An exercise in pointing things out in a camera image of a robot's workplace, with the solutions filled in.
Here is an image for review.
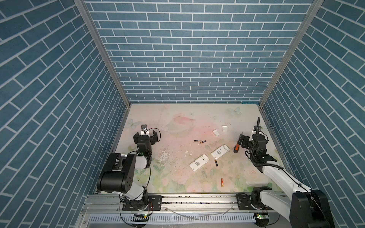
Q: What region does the orange black screwdriver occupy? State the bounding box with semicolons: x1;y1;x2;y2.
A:
233;133;245;154

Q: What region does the white battery cover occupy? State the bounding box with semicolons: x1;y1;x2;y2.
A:
213;129;220;137
222;125;228;132

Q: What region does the white remote control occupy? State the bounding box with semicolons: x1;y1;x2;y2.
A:
189;154;210;172
211;144;230;160

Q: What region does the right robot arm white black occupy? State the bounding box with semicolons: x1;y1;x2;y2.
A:
234;133;335;228

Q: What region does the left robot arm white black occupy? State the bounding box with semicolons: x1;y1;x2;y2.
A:
97;125;161;205

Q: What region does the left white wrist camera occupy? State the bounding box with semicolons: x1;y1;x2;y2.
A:
139;124;150;136

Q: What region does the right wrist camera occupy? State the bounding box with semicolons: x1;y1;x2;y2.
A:
249;126;261;142

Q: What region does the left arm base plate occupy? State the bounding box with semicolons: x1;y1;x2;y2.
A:
121;195;163;211

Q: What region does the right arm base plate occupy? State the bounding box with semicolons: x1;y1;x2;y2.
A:
235;193;273;211

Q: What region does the aluminium front rail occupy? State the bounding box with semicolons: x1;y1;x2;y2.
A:
82;192;269;214

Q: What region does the white slotted cable duct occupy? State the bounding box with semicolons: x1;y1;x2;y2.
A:
88;213;256;225

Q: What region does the left aluminium corner post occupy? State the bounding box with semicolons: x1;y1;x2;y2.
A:
74;0;131;108

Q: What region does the aluminium corner post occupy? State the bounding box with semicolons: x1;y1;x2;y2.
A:
74;0;131;108
259;0;324;109

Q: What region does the right aluminium corner post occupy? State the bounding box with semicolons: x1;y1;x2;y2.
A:
259;0;324;109

